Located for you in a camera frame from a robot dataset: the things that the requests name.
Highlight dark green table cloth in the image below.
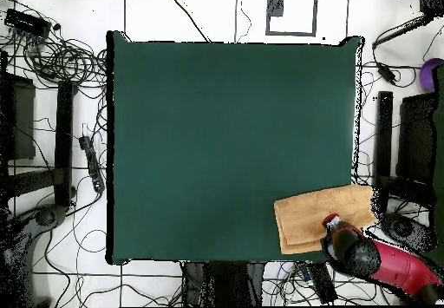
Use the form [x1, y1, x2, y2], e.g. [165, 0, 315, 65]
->
[105, 29, 365, 266]

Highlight black rod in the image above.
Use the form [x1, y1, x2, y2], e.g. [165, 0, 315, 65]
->
[371, 14, 434, 49]

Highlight tangled black cables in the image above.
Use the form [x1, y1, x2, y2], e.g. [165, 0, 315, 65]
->
[6, 26, 108, 90]

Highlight black power adapter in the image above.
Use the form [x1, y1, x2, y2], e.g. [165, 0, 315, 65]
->
[376, 62, 396, 84]

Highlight dark rectangular case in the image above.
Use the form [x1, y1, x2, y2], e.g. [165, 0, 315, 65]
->
[0, 73, 36, 161]
[396, 92, 438, 184]

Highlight long black power strip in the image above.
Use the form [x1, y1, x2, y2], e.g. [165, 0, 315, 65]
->
[304, 261, 338, 305]

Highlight orange terry towel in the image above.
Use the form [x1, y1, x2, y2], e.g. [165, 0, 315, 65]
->
[272, 183, 377, 256]

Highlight black stand bar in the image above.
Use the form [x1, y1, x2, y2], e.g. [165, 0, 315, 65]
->
[54, 80, 75, 207]
[372, 90, 394, 213]

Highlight black stand foot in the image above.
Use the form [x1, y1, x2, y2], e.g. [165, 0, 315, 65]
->
[13, 203, 69, 243]
[379, 212, 437, 253]

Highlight black hub box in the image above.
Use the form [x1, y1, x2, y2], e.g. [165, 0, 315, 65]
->
[4, 8, 52, 40]

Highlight purple ball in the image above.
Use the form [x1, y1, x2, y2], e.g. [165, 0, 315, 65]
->
[418, 57, 444, 92]

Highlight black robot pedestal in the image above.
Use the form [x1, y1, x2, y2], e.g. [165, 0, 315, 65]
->
[180, 260, 266, 308]

